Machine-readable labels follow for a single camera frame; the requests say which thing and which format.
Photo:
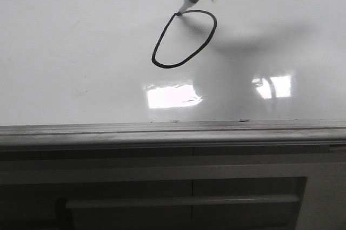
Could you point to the dark cabinet with handle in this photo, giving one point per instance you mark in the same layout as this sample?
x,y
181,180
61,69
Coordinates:
x,y
248,187

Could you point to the grey aluminium whiteboard frame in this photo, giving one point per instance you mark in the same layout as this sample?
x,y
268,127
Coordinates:
x,y
173,134

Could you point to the white whiteboard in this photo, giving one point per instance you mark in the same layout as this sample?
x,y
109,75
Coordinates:
x,y
131,61

